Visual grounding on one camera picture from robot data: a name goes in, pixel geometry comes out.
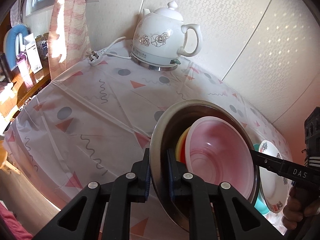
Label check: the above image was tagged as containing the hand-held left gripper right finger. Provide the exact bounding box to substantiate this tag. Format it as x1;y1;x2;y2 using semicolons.
167;149;287;240

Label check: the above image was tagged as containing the person's right hand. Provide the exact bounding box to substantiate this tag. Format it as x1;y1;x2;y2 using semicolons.
282;186;308;229

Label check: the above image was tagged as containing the red plastic bowl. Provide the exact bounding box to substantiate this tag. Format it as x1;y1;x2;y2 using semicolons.
184;116;255;202

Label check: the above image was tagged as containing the teal plastic plate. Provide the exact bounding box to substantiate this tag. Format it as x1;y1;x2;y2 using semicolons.
252;143;270;216

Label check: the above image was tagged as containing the purple box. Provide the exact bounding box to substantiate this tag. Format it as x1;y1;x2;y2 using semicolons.
16;51;32;77

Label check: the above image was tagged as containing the magenta cloth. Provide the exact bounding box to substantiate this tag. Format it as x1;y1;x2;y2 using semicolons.
0;201;33;240

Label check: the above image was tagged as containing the white ceramic electric kettle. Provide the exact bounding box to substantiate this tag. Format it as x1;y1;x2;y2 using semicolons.
130;1;203;72

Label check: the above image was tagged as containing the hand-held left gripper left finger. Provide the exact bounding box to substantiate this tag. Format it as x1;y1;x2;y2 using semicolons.
32;148;152;240

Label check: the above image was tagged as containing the white cardboard box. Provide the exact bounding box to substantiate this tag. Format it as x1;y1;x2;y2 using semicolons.
24;33;43;73

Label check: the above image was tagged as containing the white power cord with plug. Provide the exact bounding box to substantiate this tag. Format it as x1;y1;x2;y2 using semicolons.
87;36;132;67

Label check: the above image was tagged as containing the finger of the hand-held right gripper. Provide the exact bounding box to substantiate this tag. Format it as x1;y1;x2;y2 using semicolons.
249;149;284;177

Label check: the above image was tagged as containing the blue chair back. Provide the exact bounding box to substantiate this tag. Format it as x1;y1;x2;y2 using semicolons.
3;24;28;72

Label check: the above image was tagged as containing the yellow plastic bowl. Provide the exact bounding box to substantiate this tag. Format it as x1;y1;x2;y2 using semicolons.
175;126;193;164

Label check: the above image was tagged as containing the wooden desk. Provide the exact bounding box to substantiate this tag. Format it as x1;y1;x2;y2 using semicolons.
0;64;52;117

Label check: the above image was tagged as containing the pink patterned curtain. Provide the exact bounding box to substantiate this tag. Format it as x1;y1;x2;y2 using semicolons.
49;0;94;80

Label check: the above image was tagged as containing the wooden stool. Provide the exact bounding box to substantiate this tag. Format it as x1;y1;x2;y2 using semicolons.
0;140;14;175

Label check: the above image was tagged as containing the stainless steel bowl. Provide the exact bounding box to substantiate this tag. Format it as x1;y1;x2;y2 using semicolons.
149;99;261;233

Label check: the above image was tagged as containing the clear glass jar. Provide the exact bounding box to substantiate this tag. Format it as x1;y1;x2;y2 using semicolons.
35;34;49;60

